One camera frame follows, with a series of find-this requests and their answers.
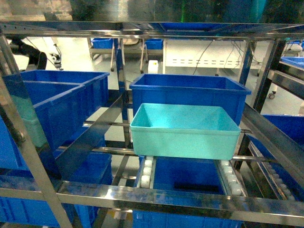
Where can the light teal plastic bin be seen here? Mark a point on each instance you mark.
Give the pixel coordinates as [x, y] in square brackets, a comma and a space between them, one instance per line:
[184, 131]

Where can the blue bin lower shelf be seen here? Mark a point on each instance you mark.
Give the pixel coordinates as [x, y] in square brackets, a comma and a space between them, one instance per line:
[185, 175]

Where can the blue bin right edge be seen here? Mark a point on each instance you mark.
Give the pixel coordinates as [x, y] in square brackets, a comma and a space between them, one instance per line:
[293, 127]

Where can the blue bin left front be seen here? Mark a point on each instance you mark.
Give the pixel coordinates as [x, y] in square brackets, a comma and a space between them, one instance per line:
[51, 112]

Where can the stainless steel roller shelf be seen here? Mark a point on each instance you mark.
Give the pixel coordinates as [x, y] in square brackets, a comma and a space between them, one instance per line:
[229, 206]

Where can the large blue plastic bin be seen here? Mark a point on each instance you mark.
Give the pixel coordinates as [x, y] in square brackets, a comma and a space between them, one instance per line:
[190, 90]

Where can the blue bin left rear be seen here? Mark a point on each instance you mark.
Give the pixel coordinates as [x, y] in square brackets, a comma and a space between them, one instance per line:
[96, 85]

